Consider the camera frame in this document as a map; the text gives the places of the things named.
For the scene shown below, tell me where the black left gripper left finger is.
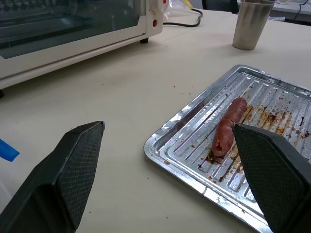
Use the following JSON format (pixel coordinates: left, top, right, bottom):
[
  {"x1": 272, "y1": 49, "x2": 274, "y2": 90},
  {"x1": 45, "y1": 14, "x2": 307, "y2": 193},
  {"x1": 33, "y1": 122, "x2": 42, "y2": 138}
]
[{"x1": 0, "y1": 120, "x2": 106, "y2": 233}]

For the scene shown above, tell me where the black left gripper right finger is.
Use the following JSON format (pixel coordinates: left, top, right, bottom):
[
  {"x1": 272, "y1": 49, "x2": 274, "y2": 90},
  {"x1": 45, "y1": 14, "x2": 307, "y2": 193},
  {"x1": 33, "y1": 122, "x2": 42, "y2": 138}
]
[{"x1": 232, "y1": 123, "x2": 311, "y2": 233}]

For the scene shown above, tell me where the blue plastic object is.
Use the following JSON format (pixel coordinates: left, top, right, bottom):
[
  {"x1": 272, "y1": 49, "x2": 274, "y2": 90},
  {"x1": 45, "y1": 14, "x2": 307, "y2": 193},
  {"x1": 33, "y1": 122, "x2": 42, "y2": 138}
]
[{"x1": 0, "y1": 138, "x2": 20, "y2": 163}]

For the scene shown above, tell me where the silver ribbed baking tray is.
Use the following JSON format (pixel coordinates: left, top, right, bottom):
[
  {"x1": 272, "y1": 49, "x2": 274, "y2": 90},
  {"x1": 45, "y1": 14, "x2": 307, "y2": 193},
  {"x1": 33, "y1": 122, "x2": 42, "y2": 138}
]
[{"x1": 143, "y1": 64, "x2": 311, "y2": 233}]

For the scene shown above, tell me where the red-brown sausage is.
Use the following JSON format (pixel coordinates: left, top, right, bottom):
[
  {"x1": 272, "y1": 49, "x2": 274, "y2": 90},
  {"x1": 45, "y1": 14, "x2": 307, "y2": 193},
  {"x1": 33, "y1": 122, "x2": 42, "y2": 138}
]
[{"x1": 211, "y1": 97, "x2": 248, "y2": 158}]

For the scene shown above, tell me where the stainless steel cup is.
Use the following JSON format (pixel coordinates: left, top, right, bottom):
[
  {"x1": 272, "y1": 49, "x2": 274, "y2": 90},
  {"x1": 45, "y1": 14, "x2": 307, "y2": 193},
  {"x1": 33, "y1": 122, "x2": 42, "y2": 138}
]
[{"x1": 232, "y1": 0, "x2": 276, "y2": 51}]

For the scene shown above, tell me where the white toaster oven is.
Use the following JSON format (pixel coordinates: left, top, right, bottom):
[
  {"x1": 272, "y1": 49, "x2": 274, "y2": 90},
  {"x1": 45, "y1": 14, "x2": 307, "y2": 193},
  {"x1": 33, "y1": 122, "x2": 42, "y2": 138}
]
[{"x1": 0, "y1": 0, "x2": 170, "y2": 99}]

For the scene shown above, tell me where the clear plastic bag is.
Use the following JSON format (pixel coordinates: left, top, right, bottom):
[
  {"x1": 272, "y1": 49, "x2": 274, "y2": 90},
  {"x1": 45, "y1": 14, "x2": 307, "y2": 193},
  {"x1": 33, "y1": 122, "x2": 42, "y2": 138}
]
[{"x1": 163, "y1": 0, "x2": 203, "y2": 22}]

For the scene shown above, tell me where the black power cable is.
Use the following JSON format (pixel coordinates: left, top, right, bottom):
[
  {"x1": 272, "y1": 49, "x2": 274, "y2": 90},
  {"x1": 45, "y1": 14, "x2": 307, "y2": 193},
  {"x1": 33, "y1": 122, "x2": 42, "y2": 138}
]
[{"x1": 162, "y1": 8, "x2": 204, "y2": 28}]

